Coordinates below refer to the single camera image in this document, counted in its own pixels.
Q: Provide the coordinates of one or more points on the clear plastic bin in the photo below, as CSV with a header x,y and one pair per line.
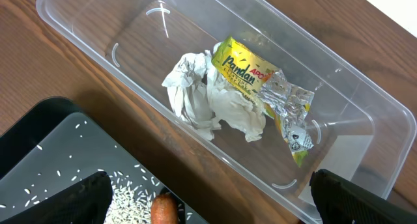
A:
x,y
359,131

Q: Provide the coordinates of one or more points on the black tray bin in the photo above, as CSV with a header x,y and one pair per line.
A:
x,y
53,146

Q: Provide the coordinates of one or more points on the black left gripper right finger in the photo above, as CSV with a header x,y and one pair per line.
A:
x,y
340,201

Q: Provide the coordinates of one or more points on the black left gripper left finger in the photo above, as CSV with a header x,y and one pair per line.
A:
x,y
85,202

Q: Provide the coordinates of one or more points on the pile of white rice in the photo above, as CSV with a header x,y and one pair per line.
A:
x,y
131,201

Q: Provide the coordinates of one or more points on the white tissue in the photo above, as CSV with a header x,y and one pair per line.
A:
x,y
188,93
230,105

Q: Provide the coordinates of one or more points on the green snack wrapper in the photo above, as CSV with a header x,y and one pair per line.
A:
x,y
266,86

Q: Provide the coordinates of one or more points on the orange carrot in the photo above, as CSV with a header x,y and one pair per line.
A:
x,y
164,210

